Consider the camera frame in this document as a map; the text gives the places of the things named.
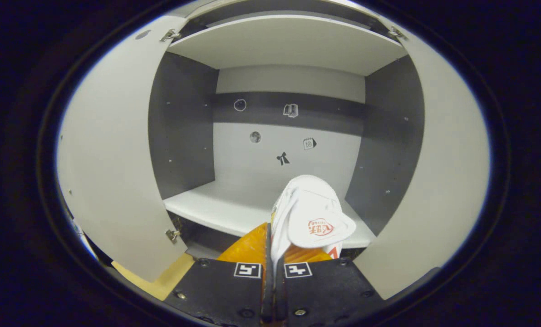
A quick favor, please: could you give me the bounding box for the white and grey shoe cabinet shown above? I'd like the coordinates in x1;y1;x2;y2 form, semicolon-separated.
148;0;425;262

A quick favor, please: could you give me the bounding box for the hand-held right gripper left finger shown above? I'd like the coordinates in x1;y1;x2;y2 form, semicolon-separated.
163;222;274;327

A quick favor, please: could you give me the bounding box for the white shoe cabinet door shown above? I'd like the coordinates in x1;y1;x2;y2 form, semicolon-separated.
56;15;189;283
352;34;491;300

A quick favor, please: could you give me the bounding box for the white shoe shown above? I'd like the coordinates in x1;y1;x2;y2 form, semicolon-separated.
270;175;357;273

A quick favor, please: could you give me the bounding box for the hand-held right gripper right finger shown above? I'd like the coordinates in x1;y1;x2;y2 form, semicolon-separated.
273;245;385;327

